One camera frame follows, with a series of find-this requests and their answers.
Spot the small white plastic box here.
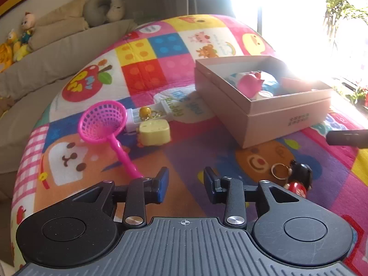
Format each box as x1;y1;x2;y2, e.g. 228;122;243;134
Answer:
126;108;169;134

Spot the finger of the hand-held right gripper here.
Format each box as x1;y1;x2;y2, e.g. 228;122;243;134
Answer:
326;130;368;149

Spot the black-haired doll keychain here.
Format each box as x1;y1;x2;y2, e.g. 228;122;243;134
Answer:
272;159;314;199

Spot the pink toy fishing net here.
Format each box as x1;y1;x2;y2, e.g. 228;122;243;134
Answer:
79;101;144;179

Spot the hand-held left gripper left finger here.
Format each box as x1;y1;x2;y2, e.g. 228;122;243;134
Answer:
72;167;170;228

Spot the green plant outside window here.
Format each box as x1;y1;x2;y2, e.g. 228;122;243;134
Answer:
323;0;368;49

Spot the grey neck pillow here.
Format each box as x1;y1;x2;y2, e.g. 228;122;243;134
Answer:
83;0;115;28

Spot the yellow duck plush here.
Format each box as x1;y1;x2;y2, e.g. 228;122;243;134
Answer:
0;29;15;72

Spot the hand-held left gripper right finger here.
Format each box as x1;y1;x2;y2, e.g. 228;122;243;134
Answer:
203;167;309;230

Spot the colourful cartoon play mat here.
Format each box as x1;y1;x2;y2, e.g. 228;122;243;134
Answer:
10;13;368;276

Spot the blue white tissue pack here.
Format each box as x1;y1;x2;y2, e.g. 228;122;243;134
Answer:
224;72;285;97

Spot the cream bear plush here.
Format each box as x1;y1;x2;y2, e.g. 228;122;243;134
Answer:
105;0;127;22

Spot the yellow cheese toy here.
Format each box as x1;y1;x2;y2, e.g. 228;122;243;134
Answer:
136;119;171;147

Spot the beige folded blanket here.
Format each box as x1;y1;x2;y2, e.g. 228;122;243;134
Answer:
27;0;89;52

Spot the red flowering potted plant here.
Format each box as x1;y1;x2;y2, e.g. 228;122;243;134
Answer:
345;86;368;107

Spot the pink cardboard box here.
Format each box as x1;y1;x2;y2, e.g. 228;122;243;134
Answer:
194;55;334;149

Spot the pink round plastic toy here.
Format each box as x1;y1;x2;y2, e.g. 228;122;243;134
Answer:
237;71;264;99

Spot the beige sofa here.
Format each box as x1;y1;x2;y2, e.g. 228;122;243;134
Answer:
0;19;138;202

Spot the brown plush toy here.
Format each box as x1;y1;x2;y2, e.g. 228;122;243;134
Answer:
0;96;15;116

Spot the plush doll blue outfit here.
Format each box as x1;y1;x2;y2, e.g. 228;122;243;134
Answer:
13;11;36;62

